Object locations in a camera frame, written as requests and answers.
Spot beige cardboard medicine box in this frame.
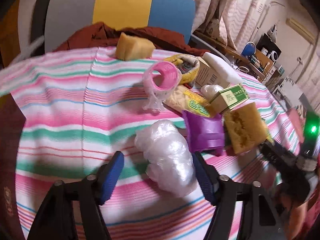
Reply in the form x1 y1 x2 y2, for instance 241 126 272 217
195 57 230 88

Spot cracker packet green yellow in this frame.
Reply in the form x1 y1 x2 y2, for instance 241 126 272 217
164 85 216 118

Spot yellow sponge block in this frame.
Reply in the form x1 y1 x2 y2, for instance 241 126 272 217
116 33 155 61

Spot person's right hand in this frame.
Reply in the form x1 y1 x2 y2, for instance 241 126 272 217
280 194 315 239

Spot red cloth at bedside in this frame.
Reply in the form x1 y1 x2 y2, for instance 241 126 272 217
287 108 304 143

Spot large yellow sponge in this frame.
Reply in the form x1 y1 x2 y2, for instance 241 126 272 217
223 102 268 154

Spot purple plastic packet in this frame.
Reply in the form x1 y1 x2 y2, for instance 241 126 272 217
182 111 225 156

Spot green white small box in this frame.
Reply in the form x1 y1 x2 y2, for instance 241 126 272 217
209 84 249 114

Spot clear plastic bag bundle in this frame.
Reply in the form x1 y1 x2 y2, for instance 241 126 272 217
135 120 196 197

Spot striped pink green bedsheet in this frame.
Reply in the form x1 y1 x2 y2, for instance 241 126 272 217
0 45 302 240

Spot white foam block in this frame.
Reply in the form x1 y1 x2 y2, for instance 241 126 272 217
203 52 242 85

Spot wooden desk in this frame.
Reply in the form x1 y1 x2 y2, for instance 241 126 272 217
190 31 266 80

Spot white crumpled plastic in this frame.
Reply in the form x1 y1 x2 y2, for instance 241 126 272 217
201 85 223 101

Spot black shelf unit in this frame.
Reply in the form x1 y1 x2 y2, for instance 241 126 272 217
256 33 281 62

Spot pink plastic roll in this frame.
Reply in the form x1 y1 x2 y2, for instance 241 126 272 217
143 61 182 113

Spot pink patterned curtain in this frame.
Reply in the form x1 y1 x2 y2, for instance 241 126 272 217
192 0 267 50

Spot dark red jacket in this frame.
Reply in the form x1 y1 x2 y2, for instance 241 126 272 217
54 22 207 56

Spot grey yellow blue chair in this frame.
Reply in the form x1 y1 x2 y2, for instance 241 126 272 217
30 0 195 52

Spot wall air conditioner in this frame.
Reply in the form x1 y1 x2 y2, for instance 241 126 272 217
286 18 315 45

